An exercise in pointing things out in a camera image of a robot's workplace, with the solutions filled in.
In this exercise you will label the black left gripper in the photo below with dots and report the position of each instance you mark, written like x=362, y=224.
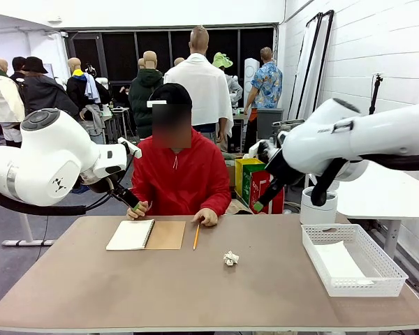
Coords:
x=123, y=195

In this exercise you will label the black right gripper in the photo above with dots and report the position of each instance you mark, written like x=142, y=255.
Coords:
x=283, y=169

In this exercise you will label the spiral notebook with brown cover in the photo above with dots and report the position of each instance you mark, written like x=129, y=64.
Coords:
x=132, y=235

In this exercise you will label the yellow pencil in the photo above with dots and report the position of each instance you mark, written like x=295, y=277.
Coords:
x=196, y=237

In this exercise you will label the white paper ball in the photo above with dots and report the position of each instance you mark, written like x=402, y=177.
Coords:
x=231, y=258

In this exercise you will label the person's left forearm red sleeve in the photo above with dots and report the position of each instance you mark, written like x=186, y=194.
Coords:
x=218, y=200

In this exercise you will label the person's right forearm red sleeve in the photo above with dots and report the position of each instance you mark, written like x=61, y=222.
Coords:
x=139, y=193

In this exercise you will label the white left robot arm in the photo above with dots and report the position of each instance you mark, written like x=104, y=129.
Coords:
x=49, y=157

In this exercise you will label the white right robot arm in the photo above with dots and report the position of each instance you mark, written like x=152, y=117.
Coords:
x=370, y=136

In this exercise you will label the person's right hand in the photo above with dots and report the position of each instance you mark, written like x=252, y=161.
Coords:
x=145, y=207

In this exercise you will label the person's left hand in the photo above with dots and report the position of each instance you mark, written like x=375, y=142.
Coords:
x=209, y=217

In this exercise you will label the red paper bag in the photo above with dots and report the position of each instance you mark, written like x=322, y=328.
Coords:
x=262, y=185

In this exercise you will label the green and yellow paper bag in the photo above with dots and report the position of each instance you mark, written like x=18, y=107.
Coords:
x=246, y=174

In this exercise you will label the white round bin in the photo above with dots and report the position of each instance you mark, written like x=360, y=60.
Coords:
x=317, y=211

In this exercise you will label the person's torso in red jacket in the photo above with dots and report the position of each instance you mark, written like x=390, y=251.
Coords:
x=181, y=178

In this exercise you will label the grey square bin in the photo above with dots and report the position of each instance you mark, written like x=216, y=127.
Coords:
x=269, y=122

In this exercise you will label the white flat paper sheet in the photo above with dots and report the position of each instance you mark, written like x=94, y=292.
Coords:
x=338, y=261

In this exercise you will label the mannequin in dark puffer jacket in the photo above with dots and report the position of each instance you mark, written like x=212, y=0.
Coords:
x=143, y=97

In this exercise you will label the white table leg with foot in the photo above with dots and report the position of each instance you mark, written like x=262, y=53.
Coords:
x=26, y=227

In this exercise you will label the white side table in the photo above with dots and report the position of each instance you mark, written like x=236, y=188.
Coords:
x=380, y=195

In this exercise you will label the person's head with black cap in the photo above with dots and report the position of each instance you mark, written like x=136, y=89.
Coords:
x=171, y=97

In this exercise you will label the mannequin in blue floral shirt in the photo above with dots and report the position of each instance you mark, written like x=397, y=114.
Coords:
x=265, y=83

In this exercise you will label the mannequin with white towel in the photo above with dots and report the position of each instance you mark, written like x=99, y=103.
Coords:
x=202, y=90

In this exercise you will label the black framed white reflector panel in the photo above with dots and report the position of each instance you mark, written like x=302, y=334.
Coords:
x=323, y=63
x=309, y=70

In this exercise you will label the mannequin with yellow scarf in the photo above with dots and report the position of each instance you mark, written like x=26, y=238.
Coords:
x=78, y=83

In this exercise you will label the white perforated plastic basket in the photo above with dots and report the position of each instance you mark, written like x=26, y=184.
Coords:
x=387, y=268

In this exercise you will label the mannequin with green hat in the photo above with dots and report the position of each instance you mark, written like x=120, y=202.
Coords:
x=222, y=60

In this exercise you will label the figure with black bucket hat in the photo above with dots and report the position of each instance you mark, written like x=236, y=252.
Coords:
x=45, y=90

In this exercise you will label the black tripod stand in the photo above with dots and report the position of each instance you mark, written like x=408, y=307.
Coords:
x=374, y=94

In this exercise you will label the mannequin in cream jacket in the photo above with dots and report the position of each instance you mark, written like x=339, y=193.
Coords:
x=1, y=97

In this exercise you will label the black haired person in background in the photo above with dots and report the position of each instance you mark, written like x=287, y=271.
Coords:
x=18, y=66

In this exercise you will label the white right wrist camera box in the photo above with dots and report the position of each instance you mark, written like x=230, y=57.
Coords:
x=256, y=148

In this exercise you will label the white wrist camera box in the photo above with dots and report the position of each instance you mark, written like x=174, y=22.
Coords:
x=131, y=146
x=256, y=148

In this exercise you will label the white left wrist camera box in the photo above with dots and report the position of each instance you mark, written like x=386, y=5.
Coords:
x=131, y=146

